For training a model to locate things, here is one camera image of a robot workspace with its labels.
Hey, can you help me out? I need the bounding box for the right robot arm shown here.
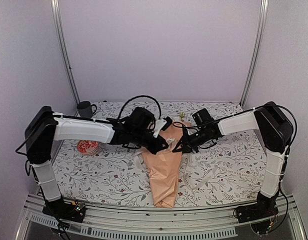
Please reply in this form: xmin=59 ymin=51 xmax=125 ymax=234
xmin=172 ymin=101 xmax=297 ymax=218

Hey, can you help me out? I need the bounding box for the beige wrapping paper sheet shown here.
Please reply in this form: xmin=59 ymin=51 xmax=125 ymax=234
xmin=140 ymin=125 xmax=183 ymax=208

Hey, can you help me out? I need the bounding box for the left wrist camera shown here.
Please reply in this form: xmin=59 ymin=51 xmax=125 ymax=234
xmin=153 ymin=116 xmax=173 ymax=138

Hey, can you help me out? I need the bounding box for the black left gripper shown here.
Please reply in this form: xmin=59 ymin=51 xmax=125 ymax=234
xmin=131 ymin=128 xmax=170 ymax=155

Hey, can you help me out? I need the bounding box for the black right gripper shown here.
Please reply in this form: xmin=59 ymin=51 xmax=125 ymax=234
xmin=172 ymin=127 xmax=209 ymax=154

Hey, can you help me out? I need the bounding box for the right arm base board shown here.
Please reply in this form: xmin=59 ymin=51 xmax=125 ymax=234
xmin=233 ymin=203 xmax=279 ymax=235

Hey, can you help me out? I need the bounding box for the left aluminium frame post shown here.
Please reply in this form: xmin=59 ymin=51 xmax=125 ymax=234
xmin=50 ymin=0 xmax=80 ymax=105

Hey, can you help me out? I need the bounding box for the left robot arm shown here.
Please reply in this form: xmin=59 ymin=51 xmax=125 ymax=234
xmin=15 ymin=106 xmax=172 ymax=217

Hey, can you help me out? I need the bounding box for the red white patterned dish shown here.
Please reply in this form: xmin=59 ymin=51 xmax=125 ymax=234
xmin=77 ymin=140 xmax=99 ymax=156

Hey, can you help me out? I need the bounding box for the pale pink white flower stem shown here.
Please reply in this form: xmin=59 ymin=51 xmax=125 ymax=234
xmin=179 ymin=112 xmax=186 ymax=122

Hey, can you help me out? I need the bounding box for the dark grey mug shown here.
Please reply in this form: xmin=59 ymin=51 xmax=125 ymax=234
xmin=76 ymin=100 xmax=97 ymax=118

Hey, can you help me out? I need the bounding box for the right aluminium frame post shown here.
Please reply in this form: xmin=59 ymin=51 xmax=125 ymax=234
xmin=239 ymin=0 xmax=269 ymax=108

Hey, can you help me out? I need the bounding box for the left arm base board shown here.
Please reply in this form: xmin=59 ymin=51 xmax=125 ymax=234
xmin=42 ymin=198 xmax=86 ymax=223

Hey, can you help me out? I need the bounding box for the white lace ribbon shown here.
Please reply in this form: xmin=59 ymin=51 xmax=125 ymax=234
xmin=133 ymin=137 xmax=266 ymax=191

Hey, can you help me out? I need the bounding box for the aluminium frame post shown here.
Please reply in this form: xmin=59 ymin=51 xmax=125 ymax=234
xmin=50 ymin=0 xmax=80 ymax=105
xmin=239 ymin=0 xmax=269 ymax=108

